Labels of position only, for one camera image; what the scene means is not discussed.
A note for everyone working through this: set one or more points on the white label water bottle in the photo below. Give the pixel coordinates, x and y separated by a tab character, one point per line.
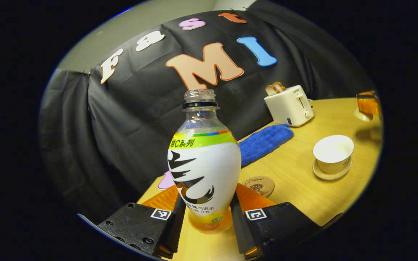
205	170

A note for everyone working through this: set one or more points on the cream ceramic teacup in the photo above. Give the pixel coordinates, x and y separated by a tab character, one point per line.
332	152

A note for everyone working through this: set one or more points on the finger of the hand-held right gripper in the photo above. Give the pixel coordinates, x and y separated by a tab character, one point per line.
368	103

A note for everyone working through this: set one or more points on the pink paper cutout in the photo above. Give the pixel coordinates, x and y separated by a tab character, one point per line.
165	182

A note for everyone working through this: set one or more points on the bread slice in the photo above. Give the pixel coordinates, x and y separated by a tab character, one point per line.
271	90
280	86

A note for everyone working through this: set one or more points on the black backdrop cloth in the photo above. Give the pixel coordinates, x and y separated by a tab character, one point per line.
122	127

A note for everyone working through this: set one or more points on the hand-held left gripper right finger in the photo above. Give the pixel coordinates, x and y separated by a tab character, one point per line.
278	224

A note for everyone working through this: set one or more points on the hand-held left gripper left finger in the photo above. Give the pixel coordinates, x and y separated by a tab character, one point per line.
140	224

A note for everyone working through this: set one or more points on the blue towel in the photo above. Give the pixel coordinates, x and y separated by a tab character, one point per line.
263	143

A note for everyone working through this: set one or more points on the round cork coaster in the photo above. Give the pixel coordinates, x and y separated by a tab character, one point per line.
259	185

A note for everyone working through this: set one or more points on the white toaster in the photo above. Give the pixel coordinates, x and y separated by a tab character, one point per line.
289	107

